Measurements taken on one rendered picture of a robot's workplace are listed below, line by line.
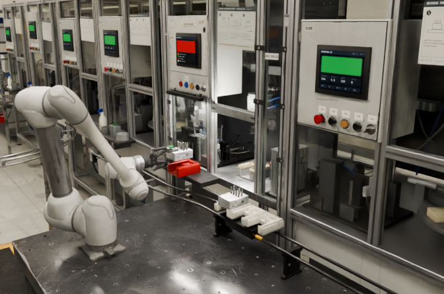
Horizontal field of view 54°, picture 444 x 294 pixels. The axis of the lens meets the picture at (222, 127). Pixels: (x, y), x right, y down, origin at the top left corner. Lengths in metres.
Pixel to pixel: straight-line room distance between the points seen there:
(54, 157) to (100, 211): 0.34
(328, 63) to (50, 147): 1.31
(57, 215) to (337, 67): 1.49
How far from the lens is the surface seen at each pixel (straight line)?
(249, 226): 2.11
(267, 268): 2.13
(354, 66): 1.76
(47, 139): 2.15
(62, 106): 1.97
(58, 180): 2.24
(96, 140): 2.15
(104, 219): 2.20
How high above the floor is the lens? 1.79
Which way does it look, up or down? 14 degrees down
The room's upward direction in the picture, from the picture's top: straight up
